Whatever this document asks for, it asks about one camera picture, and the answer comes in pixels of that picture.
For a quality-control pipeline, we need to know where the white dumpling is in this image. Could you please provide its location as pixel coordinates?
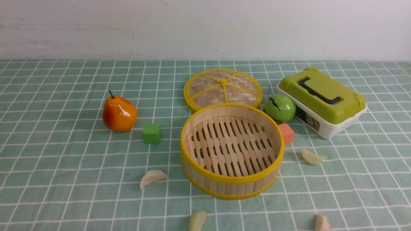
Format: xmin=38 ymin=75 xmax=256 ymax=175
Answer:
xmin=140 ymin=170 xmax=168 ymax=190
xmin=314 ymin=215 xmax=331 ymax=231
xmin=188 ymin=211 xmax=208 ymax=231
xmin=301 ymin=147 xmax=327 ymax=165

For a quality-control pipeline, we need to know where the woven bamboo steamer lid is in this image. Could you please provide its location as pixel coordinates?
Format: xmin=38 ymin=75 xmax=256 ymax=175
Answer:
xmin=183 ymin=68 xmax=263 ymax=112

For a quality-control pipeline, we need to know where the bamboo steamer tray yellow rim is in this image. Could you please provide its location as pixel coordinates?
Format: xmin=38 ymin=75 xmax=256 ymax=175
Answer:
xmin=179 ymin=104 xmax=285 ymax=200

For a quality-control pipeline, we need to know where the green toy cube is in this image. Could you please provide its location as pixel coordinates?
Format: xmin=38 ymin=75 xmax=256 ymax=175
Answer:
xmin=143 ymin=123 xmax=162 ymax=144

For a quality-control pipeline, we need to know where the green toy apple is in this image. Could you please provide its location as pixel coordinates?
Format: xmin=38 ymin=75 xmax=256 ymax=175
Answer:
xmin=263 ymin=87 xmax=296 ymax=124

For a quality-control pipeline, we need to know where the orange toy cube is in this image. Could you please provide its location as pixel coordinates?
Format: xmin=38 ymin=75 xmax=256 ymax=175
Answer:
xmin=279 ymin=123 xmax=295 ymax=146

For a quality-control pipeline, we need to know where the orange red toy pear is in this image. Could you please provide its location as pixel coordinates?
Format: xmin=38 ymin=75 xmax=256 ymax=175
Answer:
xmin=102 ymin=90 xmax=138 ymax=133

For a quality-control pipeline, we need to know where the green lidded white box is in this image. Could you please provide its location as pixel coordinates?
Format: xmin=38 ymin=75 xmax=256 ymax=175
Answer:
xmin=277 ymin=67 xmax=368 ymax=139

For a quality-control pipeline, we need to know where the green checkered tablecloth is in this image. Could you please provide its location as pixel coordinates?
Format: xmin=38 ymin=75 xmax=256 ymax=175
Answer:
xmin=0 ymin=60 xmax=411 ymax=231

